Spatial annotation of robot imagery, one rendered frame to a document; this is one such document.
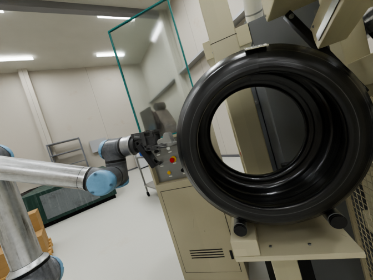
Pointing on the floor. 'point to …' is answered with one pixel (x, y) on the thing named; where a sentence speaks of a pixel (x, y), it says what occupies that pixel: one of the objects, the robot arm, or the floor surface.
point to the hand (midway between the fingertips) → (177, 143)
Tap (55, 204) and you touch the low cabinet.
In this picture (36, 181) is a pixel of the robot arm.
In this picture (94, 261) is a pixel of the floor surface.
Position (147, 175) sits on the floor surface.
